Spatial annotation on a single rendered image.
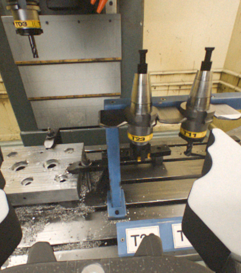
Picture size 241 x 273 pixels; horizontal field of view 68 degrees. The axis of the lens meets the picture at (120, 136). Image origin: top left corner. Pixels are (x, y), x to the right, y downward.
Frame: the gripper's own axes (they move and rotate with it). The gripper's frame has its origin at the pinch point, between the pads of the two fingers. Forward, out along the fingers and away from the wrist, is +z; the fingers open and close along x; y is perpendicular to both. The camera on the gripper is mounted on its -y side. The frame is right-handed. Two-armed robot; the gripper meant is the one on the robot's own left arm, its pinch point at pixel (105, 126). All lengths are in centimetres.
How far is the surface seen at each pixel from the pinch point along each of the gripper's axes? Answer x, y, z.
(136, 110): 4.6, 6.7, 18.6
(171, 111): 11.8, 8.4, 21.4
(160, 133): 38, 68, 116
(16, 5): -17.1, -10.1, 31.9
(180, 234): 14.8, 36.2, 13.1
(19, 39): -38, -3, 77
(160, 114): 9.3, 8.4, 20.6
